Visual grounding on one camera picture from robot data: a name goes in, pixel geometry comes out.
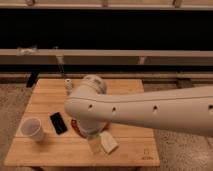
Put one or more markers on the grey metal rail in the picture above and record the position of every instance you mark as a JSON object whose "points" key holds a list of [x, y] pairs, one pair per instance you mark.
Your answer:
{"points": [[32, 56]]}

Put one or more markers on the beige rectangular sponge block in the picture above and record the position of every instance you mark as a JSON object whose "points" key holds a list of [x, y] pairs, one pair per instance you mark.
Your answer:
{"points": [[108, 143]]}

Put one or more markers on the black smartphone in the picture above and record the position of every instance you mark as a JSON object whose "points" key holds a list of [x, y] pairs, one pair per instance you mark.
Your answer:
{"points": [[58, 123]]}

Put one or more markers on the white paper cup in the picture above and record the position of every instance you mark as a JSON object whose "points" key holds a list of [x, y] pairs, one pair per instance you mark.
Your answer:
{"points": [[32, 128]]}

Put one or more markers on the wooden table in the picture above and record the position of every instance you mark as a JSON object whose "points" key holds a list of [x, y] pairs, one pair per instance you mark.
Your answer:
{"points": [[136, 146]]}

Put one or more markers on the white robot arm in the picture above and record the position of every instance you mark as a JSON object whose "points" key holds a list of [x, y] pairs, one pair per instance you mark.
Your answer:
{"points": [[188, 110]]}

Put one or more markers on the white plastic bottle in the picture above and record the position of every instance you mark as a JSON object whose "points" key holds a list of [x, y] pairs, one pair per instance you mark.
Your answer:
{"points": [[68, 86]]}

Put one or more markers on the cream gripper end piece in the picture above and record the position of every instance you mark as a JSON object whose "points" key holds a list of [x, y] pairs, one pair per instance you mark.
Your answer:
{"points": [[94, 144]]}

